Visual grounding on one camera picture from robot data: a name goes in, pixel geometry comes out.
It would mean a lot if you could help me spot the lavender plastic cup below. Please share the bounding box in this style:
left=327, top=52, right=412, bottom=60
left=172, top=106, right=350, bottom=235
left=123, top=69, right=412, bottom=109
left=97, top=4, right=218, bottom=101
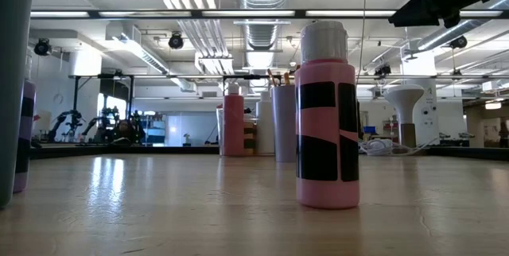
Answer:
left=271, top=84, right=297, bottom=164

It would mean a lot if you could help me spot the large white paint bottle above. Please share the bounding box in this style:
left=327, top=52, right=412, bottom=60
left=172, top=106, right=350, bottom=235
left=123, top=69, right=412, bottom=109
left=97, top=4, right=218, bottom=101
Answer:
left=255, top=91, right=276, bottom=156

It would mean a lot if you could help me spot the small pink paint bottle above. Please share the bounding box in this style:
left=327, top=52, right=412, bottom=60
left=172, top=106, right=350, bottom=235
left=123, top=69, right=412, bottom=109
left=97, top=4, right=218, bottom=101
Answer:
left=294, top=20, right=361, bottom=210

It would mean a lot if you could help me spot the small brown paint bottle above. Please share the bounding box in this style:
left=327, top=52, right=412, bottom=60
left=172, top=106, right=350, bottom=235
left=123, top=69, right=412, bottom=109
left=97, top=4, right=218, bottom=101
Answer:
left=243, top=117, right=258, bottom=156

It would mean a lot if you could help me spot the large red paint bottle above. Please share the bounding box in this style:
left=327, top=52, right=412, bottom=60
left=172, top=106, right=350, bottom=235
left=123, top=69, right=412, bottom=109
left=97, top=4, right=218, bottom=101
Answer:
left=222, top=83, right=246, bottom=157

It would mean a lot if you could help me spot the small lavender paint bottle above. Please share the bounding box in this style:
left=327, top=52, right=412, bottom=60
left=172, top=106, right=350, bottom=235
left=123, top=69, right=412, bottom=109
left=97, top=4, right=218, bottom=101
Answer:
left=13, top=48, right=37, bottom=194

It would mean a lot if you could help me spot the large teal paint bottle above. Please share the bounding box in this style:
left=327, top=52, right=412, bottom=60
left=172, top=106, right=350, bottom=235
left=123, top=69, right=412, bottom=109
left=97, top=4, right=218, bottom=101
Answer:
left=0, top=0, right=36, bottom=210

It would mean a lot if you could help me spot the black ceiling spotlight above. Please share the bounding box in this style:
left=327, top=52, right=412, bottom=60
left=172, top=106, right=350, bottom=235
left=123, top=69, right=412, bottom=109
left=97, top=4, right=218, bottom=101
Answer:
left=168, top=32, right=185, bottom=50
left=449, top=35, right=468, bottom=49
left=33, top=38, right=52, bottom=57
left=373, top=63, right=393, bottom=79

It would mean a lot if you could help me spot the white mushroom lamp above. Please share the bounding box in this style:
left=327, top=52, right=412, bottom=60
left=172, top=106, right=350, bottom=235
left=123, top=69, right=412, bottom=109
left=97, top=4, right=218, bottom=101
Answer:
left=383, top=83, right=425, bottom=149

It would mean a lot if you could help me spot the white printed column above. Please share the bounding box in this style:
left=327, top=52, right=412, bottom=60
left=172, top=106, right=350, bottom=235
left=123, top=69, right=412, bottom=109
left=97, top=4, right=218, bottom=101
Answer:
left=405, top=77, right=441, bottom=146

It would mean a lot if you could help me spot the black linear ceiling light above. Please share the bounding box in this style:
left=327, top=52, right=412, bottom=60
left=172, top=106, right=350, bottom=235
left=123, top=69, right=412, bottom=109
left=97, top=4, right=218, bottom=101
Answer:
left=29, top=8, right=509, bottom=20

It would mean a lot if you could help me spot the clear plastic bin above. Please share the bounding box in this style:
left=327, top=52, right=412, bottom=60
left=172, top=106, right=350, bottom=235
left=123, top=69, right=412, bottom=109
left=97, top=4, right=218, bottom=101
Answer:
left=216, top=103, right=276, bottom=157

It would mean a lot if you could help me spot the blue background shelf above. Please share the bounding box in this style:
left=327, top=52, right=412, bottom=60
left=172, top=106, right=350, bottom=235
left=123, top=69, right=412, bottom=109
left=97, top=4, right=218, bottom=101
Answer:
left=145, top=114, right=167, bottom=145

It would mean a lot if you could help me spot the white lamp cable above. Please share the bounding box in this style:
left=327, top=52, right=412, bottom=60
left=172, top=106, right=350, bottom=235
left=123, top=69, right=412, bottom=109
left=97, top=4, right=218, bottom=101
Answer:
left=359, top=136, right=441, bottom=157

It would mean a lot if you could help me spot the silver ceiling air duct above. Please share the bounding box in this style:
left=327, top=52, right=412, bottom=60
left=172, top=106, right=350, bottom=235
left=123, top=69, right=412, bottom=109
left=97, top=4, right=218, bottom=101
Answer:
left=235, top=0, right=292, bottom=50

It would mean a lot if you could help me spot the white rectangular ceiling duct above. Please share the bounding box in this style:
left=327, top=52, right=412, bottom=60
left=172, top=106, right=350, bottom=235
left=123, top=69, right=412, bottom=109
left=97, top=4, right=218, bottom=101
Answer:
left=105, top=23, right=170, bottom=75

